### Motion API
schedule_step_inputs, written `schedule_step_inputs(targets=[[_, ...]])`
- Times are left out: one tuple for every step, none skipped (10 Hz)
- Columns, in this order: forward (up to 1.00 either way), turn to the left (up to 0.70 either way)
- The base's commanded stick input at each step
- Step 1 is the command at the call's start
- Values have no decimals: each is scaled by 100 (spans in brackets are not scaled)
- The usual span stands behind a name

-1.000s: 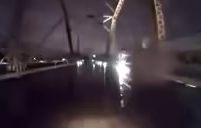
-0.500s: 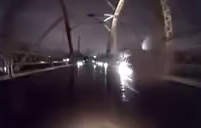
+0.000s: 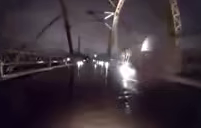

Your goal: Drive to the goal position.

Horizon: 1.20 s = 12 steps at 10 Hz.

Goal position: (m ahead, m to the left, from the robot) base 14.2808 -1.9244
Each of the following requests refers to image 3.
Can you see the wet dark road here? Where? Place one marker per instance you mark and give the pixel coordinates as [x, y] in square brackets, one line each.
[88, 100]

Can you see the pale curved lattice mast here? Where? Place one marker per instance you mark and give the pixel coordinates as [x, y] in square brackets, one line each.
[114, 26]

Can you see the dark leaning pole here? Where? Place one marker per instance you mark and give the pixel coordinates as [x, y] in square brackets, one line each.
[67, 30]

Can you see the pale roadside railing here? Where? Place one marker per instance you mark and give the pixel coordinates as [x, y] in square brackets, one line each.
[24, 63]

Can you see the yellowish lattice mast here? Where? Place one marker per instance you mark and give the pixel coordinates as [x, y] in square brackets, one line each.
[176, 20]

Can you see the pale kerb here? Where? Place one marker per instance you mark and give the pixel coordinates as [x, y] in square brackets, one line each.
[194, 83]

